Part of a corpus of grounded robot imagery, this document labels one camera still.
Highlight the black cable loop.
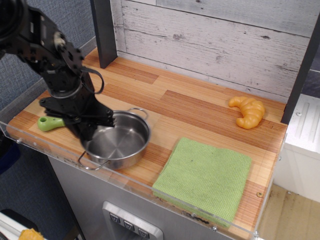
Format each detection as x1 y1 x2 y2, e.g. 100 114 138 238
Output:
79 66 105 95

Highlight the yellow black object corner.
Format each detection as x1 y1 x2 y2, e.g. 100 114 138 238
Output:
0 219 45 240

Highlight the dark grey post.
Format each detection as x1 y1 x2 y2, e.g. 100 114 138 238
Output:
280 16 320 125
90 0 118 69

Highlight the clear acrylic guard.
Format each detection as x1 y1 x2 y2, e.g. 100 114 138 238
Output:
0 37 288 240

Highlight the dark grey right post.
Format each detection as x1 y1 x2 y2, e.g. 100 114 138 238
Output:
280 16 320 125

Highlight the silver dispenser panel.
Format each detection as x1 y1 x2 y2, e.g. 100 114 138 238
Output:
102 201 164 240

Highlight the dark grey left post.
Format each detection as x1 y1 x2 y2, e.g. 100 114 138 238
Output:
90 0 118 69

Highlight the orange plastic croissant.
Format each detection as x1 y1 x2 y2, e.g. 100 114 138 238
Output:
228 96 265 130

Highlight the white appliance right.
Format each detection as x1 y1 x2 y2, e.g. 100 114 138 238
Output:
273 94 320 202

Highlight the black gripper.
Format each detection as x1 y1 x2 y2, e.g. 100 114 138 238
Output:
39 80 117 141

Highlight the green cloth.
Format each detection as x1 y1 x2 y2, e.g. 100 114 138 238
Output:
152 137 252 228

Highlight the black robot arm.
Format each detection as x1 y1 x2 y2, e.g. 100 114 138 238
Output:
0 0 116 141

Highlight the stainless steel pot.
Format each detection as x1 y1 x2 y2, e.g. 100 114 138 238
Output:
77 107 151 171

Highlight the green handled grey spatula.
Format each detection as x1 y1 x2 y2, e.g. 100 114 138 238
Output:
37 116 66 132

